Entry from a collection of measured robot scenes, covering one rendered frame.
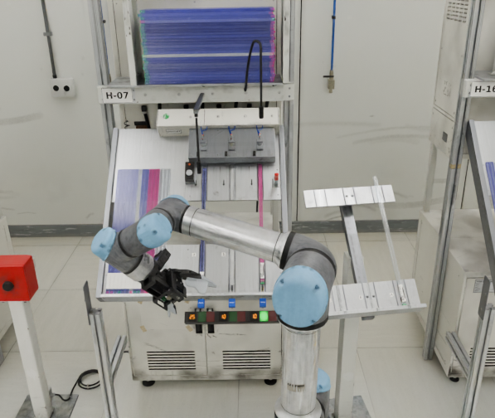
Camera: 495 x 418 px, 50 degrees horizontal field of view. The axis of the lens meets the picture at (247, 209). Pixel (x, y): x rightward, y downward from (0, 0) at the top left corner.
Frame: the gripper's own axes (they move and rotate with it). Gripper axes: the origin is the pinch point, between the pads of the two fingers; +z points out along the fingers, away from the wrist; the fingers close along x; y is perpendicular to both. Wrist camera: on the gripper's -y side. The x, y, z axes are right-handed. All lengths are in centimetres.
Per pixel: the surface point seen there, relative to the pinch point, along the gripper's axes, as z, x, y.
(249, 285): 35.9, -2.6, -29.3
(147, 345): 52, -70, -50
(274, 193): 32, 19, -60
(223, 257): 27.1, -6.0, -40.4
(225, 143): 10, 15, -77
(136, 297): 11.9, -35.6, -31.6
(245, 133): 14, 23, -80
